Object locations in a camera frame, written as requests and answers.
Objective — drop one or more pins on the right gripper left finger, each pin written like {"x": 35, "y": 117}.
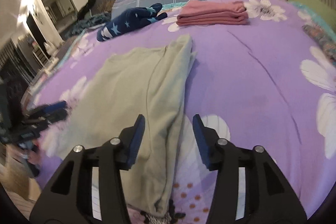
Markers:
{"x": 67, "y": 197}

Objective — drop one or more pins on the black garment on headboard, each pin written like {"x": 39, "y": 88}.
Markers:
{"x": 85, "y": 9}

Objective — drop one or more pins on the purple floral bed sheet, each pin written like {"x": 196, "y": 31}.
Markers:
{"x": 266, "y": 83}

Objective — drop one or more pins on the white ladder shelf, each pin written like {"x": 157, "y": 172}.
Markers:
{"x": 40, "y": 57}

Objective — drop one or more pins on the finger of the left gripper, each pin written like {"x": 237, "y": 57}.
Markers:
{"x": 49, "y": 108}
{"x": 47, "y": 118}

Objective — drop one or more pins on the green pillow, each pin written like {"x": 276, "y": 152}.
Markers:
{"x": 320, "y": 12}

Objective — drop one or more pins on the teal fuzzy blanket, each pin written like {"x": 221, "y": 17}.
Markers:
{"x": 95, "y": 20}

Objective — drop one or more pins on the grey long-sleeve shirt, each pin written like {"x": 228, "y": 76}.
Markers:
{"x": 145, "y": 81}

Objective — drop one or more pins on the white cat figurine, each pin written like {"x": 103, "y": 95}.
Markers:
{"x": 50, "y": 47}

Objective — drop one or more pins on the floral patterned folded cloth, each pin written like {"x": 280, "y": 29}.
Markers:
{"x": 325, "y": 42}

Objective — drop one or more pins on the folded pink garment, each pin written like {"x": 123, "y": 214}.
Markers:
{"x": 201, "y": 13}

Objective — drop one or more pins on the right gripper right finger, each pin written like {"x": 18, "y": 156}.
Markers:
{"x": 269, "y": 198}

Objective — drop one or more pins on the navy star fleece blanket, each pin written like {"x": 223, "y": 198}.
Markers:
{"x": 130, "y": 20}

